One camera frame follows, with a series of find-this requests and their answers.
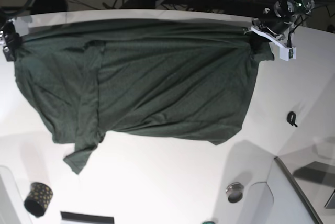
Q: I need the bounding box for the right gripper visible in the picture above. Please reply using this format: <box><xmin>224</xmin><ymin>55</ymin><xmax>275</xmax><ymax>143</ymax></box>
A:
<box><xmin>1</xmin><ymin>19</ymin><xmax>22</xmax><ymax>62</ymax></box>

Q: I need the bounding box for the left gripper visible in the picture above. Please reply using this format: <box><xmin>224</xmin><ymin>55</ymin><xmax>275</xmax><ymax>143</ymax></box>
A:
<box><xmin>243</xmin><ymin>8</ymin><xmax>296</xmax><ymax>54</ymax></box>

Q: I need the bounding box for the dark green t-shirt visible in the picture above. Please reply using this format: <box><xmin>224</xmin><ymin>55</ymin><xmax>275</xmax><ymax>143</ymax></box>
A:
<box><xmin>14</xmin><ymin>19</ymin><xmax>274</xmax><ymax>174</ymax></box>

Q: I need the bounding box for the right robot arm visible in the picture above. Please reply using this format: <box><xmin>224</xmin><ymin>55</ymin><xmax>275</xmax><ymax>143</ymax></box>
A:
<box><xmin>1</xmin><ymin>0</ymin><xmax>33</xmax><ymax>62</ymax></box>

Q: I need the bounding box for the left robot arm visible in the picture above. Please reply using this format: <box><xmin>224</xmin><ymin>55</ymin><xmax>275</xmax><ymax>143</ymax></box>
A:
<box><xmin>244</xmin><ymin>0</ymin><xmax>315</xmax><ymax>61</ymax></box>

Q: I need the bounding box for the black round stool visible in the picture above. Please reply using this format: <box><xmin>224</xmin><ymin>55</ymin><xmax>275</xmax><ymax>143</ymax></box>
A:
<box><xmin>30</xmin><ymin>0</ymin><xmax>68</xmax><ymax>15</ymax></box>

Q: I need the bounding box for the small black clip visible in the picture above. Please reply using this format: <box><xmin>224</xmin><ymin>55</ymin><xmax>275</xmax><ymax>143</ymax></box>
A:
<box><xmin>286</xmin><ymin>111</ymin><xmax>298</xmax><ymax>127</ymax></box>

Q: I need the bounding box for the black patterned cup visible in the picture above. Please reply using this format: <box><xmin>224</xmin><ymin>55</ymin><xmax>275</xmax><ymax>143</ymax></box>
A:
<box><xmin>24</xmin><ymin>182</ymin><xmax>53</xmax><ymax>218</ymax></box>

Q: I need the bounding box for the black white flat device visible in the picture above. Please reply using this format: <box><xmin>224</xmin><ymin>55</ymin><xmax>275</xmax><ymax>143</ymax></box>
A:
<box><xmin>61</xmin><ymin>212</ymin><xmax>115</xmax><ymax>224</ymax></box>

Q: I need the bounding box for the small green object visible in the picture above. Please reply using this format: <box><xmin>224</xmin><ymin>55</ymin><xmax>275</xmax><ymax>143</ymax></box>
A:
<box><xmin>202</xmin><ymin>221</ymin><xmax>215</xmax><ymax>224</ymax></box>

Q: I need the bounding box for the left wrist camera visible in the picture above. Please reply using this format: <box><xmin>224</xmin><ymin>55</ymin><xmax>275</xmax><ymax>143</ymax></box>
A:
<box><xmin>279</xmin><ymin>47</ymin><xmax>297</xmax><ymax>61</ymax></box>

